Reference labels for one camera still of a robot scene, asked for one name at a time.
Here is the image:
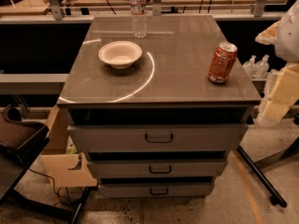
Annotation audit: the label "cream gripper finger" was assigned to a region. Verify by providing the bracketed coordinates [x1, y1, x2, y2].
[262, 63, 299, 121]
[255, 21, 280, 45]

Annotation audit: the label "orange soda can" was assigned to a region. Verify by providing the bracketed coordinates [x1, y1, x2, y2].
[207, 42, 237, 84]

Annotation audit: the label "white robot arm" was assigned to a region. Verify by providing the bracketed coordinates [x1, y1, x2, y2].
[255, 0, 299, 126]

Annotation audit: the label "clear plastic water bottle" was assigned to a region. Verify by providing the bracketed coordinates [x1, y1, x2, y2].
[130, 0, 148, 38]

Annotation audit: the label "clear bottles behind cabinet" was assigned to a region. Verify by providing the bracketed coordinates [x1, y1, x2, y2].
[243, 54, 269, 79]

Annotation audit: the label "top grey drawer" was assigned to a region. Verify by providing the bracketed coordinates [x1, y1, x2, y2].
[67, 124, 248, 152]

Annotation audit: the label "grey drawer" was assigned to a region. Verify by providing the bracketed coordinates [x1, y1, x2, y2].
[67, 124, 248, 152]
[99, 182, 214, 199]
[87, 159, 227, 179]

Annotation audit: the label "black floor stand leg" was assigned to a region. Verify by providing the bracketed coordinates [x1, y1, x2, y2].
[237, 146, 287, 208]

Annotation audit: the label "white foam bowl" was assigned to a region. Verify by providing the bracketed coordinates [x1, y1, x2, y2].
[98, 41, 142, 69]

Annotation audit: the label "bottom grey drawer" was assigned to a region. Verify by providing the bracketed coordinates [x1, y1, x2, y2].
[99, 182, 214, 199]

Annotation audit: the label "middle grey drawer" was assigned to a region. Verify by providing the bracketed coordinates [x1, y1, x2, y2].
[87, 159, 227, 179]

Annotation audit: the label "cardboard box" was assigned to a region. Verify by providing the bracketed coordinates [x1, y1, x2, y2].
[41, 105, 97, 188]

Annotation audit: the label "metal railing frame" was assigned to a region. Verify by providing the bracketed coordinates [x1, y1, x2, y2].
[0, 0, 293, 22]

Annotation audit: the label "black floor cable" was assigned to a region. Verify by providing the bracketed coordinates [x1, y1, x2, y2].
[28, 167, 78, 224]

